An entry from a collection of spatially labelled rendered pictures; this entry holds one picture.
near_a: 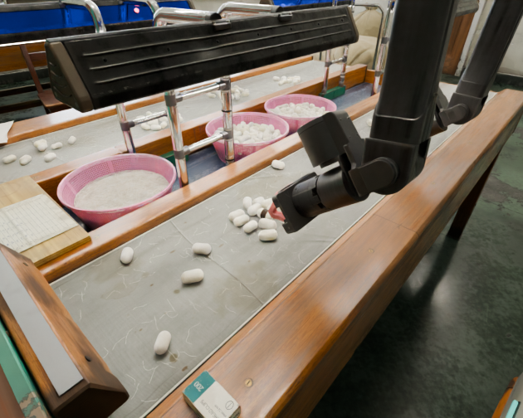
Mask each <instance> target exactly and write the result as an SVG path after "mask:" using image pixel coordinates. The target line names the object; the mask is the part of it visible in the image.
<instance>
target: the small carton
mask: <svg viewBox="0 0 523 418"><path fill-rule="evenodd" d="M182 393H183V398H184V400H185V401H186V402H187V403H188V404H189V406H190V407H191V408H192V409H193V410H194V412H195V413H196V414H197V415H198V417H199V418H237V417H238V416H239V415H240V414H241V407H240V405H239V404H238V403H237V401H236V400H235V399H234V398H233V397H232V396H231V395H230V394H229V393H228V392H227V391H226V390H225V389H224V388H223V387H222V386H221V385H220V384H219V383H218V382H217V381H216V380H215V379H214V378H213V377H212V376H211V375H210V373H209V372H208V371H207V370H204V371H203V372H202V373H201V374H200V375H199V376H198V377H197V378H195V379H194V380H193V381H192V382H191V383H190V384H189V385H188V386H187V387H186V388H185V389H184V390H183V391H182Z"/></svg>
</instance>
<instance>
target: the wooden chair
mask: <svg viewBox="0 0 523 418"><path fill-rule="evenodd" d="M18 45H19V46H20V49H21V51H22V54H23V57H24V59H25V62H26V63H27V67H28V70H29V71H30V74H31V76H32V79H33V82H34V84H35V86H36V88H37V92H38V94H37V96H38V98H39V99H40V100H41V102H42V105H43V107H44V110H45V112H46V114H53V113H56V112H60V111H63V110H67V109H73V108H72V107H70V106H68V105H66V104H63V103H62V102H60V101H59V100H57V99H56V98H55V96H54V94H53V92H52V90H43V89H42V86H41V84H40V81H39V79H38V77H37V73H36V71H35V69H34V66H33V64H32V61H40V60H46V52H45V51H41V52H34V53H28V51H27V48H26V46H25V43H20V44H18Z"/></svg>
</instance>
